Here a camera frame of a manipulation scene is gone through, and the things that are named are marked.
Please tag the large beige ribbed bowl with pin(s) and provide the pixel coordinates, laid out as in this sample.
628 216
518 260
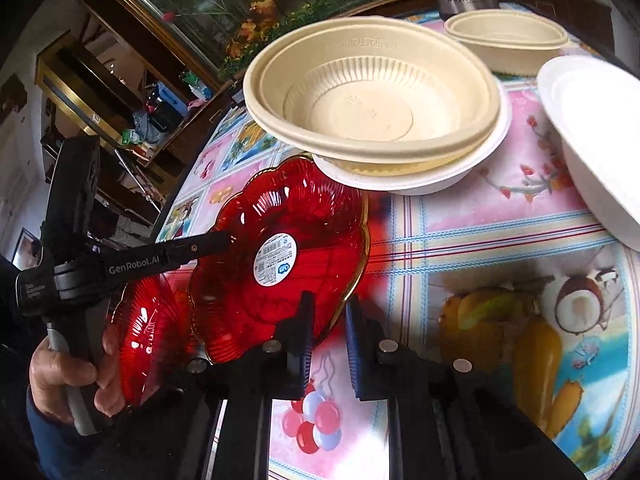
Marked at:
370 110

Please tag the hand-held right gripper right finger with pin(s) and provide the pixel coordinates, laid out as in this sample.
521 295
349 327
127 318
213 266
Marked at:
356 347

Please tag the dark wooden cabinet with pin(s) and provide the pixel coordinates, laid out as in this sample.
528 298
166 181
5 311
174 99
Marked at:
150 40

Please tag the printed colourful tablecloth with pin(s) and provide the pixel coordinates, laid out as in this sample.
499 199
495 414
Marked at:
450 240

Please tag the white and green bottle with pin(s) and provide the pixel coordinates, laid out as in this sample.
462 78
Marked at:
200 87

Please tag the flower wall poster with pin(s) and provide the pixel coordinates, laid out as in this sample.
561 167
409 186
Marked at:
280 0

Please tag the large white plate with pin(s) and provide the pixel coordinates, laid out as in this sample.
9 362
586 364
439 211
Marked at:
600 125

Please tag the white disposable bowl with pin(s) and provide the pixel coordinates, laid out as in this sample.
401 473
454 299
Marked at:
425 183

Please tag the small beige bowl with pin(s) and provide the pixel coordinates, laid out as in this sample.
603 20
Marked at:
505 55

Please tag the person's left forearm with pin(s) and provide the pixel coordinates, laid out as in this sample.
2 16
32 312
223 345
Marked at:
47 445

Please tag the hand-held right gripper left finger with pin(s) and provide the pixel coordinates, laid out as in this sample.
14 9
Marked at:
305 340

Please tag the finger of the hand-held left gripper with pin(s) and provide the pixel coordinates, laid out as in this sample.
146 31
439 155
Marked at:
205 248

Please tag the gold framed display shelf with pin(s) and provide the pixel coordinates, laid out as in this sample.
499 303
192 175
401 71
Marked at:
75 95

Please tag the red glass plate with label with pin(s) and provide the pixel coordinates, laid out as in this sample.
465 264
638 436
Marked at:
310 220

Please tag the person's left hand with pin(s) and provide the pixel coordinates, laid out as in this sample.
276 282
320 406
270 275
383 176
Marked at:
50 380

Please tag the small framed picture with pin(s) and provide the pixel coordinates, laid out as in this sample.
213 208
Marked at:
25 250

